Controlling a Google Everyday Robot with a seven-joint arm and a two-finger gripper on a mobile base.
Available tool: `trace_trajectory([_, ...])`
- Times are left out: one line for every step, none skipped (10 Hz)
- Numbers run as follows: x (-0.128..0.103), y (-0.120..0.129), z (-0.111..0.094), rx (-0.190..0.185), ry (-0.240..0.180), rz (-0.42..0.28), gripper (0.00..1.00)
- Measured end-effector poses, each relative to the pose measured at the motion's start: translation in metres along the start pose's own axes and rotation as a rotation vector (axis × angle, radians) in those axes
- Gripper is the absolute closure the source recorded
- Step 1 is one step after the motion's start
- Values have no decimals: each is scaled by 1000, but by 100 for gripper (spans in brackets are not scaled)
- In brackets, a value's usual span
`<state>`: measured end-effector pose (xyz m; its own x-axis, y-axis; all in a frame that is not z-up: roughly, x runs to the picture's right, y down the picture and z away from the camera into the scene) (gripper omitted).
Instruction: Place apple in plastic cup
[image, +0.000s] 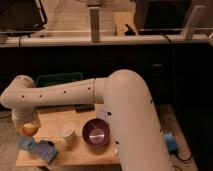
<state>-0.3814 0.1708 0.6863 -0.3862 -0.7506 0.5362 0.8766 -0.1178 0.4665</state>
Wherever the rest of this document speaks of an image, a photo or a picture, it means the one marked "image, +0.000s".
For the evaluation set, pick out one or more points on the white plastic cup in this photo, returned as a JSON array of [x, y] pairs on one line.
[[67, 131]]

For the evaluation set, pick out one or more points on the green tray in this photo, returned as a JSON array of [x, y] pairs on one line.
[[55, 79]]

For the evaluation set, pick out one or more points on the blue object on floor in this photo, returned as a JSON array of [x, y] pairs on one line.
[[171, 143]]

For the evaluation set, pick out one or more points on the light blue cloth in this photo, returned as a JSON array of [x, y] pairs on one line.
[[26, 143]]

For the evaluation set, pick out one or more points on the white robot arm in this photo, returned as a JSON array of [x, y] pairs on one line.
[[129, 105]]

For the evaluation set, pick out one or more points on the yellow red apple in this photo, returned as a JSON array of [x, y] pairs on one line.
[[29, 129]]

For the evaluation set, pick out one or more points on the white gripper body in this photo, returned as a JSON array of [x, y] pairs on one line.
[[20, 118]]

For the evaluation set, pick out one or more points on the metal rail frame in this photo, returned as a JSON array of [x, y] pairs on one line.
[[95, 37]]

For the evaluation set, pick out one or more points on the wooden board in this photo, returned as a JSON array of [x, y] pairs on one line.
[[75, 151]]

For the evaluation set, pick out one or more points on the purple bowl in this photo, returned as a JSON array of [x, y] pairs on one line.
[[96, 132]]

